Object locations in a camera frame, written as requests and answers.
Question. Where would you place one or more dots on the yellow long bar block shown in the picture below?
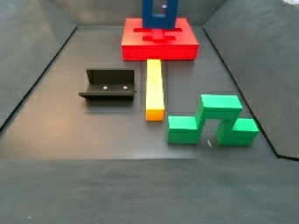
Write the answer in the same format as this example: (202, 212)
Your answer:
(154, 91)

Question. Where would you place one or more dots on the blue U-shaped block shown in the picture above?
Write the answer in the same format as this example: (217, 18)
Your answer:
(161, 20)

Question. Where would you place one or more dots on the green stepped arch block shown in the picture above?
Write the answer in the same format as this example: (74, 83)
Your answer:
(235, 131)

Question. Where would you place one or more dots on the purple U-shaped block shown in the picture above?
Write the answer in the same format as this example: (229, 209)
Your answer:
(159, 8)

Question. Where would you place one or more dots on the red base block with slots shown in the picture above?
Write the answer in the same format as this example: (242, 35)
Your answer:
(144, 43)

